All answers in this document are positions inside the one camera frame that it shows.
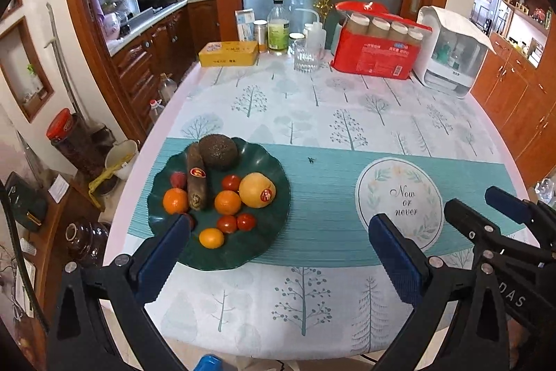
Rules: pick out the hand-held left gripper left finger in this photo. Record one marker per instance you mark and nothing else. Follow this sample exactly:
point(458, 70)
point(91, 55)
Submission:
point(165, 253)

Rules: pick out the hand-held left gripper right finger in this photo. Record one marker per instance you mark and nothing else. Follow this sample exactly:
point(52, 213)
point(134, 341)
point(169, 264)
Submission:
point(397, 262)

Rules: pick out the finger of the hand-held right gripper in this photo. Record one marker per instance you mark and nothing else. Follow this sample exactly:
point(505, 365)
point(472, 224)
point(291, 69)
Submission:
point(506, 203)
point(464, 219)

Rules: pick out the red tomato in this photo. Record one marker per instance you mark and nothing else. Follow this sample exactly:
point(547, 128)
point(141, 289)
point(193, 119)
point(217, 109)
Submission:
point(226, 223)
point(246, 221)
point(231, 182)
point(189, 219)

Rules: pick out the orange tangerine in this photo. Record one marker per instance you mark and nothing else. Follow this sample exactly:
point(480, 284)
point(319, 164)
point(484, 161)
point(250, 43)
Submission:
point(227, 201)
point(211, 238)
point(175, 200)

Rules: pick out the small pinkish red fruit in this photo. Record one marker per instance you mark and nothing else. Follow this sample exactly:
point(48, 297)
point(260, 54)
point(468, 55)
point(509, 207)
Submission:
point(178, 179)

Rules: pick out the brown overripe banana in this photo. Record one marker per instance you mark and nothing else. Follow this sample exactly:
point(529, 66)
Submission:
point(196, 184)

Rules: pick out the dark green scalloped plate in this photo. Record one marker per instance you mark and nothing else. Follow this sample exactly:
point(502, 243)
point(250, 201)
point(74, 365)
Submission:
point(260, 232)

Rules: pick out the brown kiwi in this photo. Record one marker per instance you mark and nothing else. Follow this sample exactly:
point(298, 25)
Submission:
point(218, 152)

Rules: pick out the clear plastic bag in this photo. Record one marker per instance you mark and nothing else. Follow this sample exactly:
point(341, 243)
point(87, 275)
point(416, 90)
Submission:
point(545, 190)

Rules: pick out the brown ceramic jar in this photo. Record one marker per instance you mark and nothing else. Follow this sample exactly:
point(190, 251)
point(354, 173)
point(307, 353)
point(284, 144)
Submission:
point(84, 238)

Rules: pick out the white enamel pot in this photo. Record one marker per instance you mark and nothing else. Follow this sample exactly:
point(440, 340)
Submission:
point(121, 158)

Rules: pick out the large yellow orange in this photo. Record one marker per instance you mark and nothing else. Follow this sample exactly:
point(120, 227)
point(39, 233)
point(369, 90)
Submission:
point(257, 189)

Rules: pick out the blue plastic item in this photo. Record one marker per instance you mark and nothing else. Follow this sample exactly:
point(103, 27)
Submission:
point(210, 364)

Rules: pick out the low wooden cabinet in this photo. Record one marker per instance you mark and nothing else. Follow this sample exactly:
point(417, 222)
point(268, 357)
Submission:
point(47, 223)

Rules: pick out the plastic oil bottle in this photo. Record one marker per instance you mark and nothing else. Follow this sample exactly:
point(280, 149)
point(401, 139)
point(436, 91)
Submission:
point(155, 110)
point(167, 86)

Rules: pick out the white countertop appliance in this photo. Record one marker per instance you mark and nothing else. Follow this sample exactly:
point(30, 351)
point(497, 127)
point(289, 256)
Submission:
point(451, 66)

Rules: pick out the dark green bag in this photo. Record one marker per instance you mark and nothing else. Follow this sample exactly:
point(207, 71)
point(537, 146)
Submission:
point(26, 201)

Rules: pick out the dark jar with red lid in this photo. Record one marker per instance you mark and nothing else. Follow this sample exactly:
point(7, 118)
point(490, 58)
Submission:
point(65, 132)

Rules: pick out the tree print tablecloth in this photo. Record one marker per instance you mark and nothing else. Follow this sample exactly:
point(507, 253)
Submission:
point(304, 114)

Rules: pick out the red gift package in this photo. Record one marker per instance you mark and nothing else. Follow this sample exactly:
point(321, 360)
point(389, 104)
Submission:
point(373, 53)

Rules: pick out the wooden kitchen cabinets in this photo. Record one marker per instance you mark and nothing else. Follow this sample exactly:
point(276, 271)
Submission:
point(139, 62)

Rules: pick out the yellow tin box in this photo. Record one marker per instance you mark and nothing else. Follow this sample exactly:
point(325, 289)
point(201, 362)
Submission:
point(228, 53)

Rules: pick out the small spray bottle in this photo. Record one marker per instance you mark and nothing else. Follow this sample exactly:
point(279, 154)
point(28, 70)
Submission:
point(32, 75)

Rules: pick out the clear drinking glass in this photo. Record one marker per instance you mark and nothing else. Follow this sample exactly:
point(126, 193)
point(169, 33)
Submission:
point(307, 56)

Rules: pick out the grey mop pole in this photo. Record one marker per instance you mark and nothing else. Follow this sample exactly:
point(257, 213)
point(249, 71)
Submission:
point(58, 45)

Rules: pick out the clear plastic squeeze bottle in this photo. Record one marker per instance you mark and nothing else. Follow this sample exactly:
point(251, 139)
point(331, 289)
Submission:
point(315, 34)

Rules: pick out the gold tin can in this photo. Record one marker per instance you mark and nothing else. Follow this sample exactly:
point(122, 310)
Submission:
point(259, 34)

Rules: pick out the white and blue carton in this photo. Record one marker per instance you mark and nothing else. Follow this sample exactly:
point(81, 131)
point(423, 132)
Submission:
point(246, 25)

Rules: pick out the small white-lidded glass jar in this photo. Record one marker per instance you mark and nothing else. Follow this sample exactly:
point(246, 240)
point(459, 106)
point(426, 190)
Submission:
point(296, 38)

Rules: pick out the glass bottle with green label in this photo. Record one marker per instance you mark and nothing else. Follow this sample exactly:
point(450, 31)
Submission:
point(278, 32)

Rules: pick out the purple hanging cloth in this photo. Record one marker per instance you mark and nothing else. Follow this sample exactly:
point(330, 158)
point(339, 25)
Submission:
point(96, 1)

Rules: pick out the wooden wall cupboards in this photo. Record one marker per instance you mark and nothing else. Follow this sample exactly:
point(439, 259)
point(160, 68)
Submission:
point(521, 101)

